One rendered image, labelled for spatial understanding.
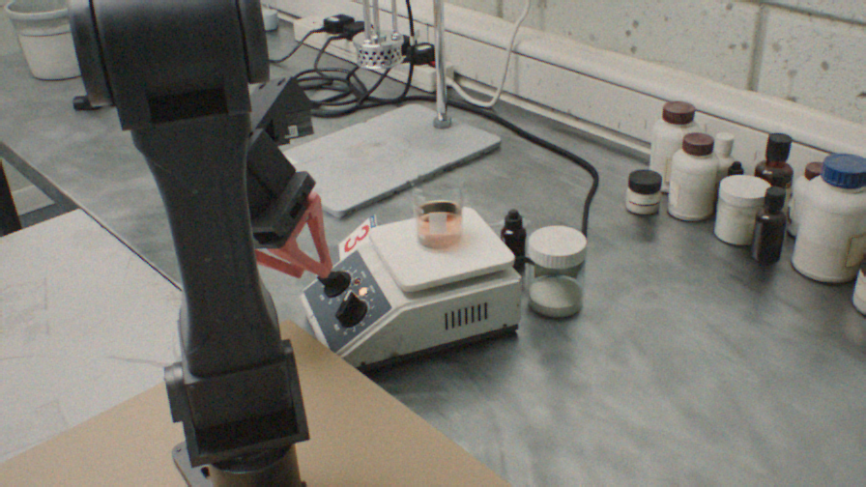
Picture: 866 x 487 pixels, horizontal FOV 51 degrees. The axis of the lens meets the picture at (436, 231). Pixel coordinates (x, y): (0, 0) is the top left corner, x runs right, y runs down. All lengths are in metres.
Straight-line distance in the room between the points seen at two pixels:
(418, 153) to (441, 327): 0.44
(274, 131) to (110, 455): 0.30
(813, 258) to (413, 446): 0.51
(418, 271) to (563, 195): 0.36
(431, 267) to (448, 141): 0.46
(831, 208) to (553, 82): 0.52
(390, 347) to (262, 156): 0.23
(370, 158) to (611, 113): 0.35
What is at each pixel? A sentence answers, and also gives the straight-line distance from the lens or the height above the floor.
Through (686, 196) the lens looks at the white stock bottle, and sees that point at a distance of 1.14.
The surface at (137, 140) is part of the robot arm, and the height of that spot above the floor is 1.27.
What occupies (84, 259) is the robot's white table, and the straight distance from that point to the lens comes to 1.17.
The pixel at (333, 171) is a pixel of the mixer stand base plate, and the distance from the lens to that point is 1.25.
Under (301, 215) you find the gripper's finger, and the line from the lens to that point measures 0.80.
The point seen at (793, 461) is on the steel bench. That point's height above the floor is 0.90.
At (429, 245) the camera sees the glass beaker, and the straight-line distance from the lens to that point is 0.90.
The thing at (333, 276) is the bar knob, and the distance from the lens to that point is 0.92.
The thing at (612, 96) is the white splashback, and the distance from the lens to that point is 1.32.
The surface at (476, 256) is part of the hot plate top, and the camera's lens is 0.90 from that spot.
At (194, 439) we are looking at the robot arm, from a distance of 0.65.
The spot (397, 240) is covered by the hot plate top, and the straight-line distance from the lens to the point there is 0.93.
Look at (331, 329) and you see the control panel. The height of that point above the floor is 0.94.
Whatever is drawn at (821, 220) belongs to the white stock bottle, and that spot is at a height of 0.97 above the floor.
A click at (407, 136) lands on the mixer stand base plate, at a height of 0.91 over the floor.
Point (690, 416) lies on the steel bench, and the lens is 0.87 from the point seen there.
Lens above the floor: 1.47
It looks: 31 degrees down
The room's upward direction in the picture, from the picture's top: 2 degrees counter-clockwise
